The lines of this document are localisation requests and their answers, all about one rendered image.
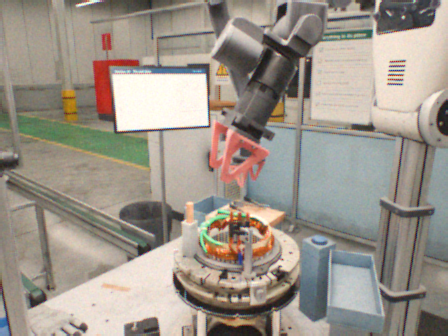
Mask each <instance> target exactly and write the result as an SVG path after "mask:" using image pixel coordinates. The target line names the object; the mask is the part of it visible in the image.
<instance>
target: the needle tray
mask: <svg viewBox="0 0 448 336"><path fill-rule="evenodd" d="M326 323H328V324H329V332H328V336H368V332H372V333H376V334H382V331H383V326H384V309H383V306H382V302H381V294H380V291H379V284H378V280H377V272H376V269H375V265H374V258H373V255H367V254H362V253H353V252H348V251H343V250H334V249H330V255H329V277H328V292H327V308H326Z"/></svg>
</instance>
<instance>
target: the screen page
mask: <svg viewBox="0 0 448 336"><path fill-rule="evenodd" d="M112 74H113V82H114V98H115V106H116V121H117V129H118V131H123V130H146V129H157V128H169V127H193V126H204V125H208V102H207V88H206V75H205V69H112Z"/></svg>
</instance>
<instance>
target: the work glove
mask: <svg viewBox="0 0 448 336"><path fill-rule="evenodd" d="M27 313H28V317H29V321H30V328H31V329H32V331H33V332H34V333H35V334H36V335H37V336H66V335H65V333H64V332H63V331H66V332H67V333H69V334H70V335H71V336H82V333H80V332H79V331H77V329H75V327H73V326H72V325H74V326H77V327H78V328H79V329H81V330H82V331H86V330H87V329H88V325H87V324H85V323H84V322H82V320H80V319H77V318H75V317H72V316H71V315H70V314H68V313H67V312H65V311H63V310H60V309H51V308H50V307H48V306H46V305H45V304H41V305H38V306H37V307H34V308H33V309H31V310H30V311H29V312H27Z"/></svg>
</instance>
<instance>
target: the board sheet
mask: <svg viewBox="0 0 448 336"><path fill-rule="evenodd" d="M372 36H373V30H365V31H347V32H338V33H324V37H323V38H322V39H321V41H320V43H319V44H317V45H316V49H315V59H314V81H313V91H312V113H311V117H314V118H322V119H331V120H347V121H355V122H369V119H370V105H371V99H372V86H373V80H374V67H373V60H372Z"/></svg>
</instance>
